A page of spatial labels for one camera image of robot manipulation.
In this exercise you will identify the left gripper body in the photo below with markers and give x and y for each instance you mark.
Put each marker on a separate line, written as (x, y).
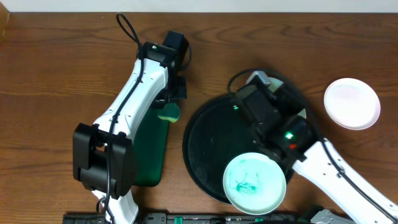
(170, 103)

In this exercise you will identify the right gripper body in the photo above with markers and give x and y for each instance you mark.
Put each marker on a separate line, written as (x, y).
(290, 101)

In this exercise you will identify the green scrub sponge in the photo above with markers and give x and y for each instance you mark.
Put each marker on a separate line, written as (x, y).
(170, 112)

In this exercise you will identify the pale green plate front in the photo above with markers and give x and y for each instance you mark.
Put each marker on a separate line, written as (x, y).
(254, 184)

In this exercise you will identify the pale green plate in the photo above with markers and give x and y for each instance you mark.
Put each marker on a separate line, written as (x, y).
(275, 84)
(254, 184)

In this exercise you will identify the white plate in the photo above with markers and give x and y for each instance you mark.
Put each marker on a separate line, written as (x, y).
(352, 104)

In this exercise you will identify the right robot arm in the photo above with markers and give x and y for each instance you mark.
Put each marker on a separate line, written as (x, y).
(286, 130)

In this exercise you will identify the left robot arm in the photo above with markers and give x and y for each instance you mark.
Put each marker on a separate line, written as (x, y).
(103, 153)

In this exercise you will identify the round black tray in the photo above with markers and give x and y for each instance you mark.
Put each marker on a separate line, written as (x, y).
(215, 135)

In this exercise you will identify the green rectangular tray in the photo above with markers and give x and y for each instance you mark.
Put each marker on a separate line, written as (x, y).
(149, 145)

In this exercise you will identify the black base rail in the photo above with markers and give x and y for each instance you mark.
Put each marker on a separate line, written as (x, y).
(324, 216)

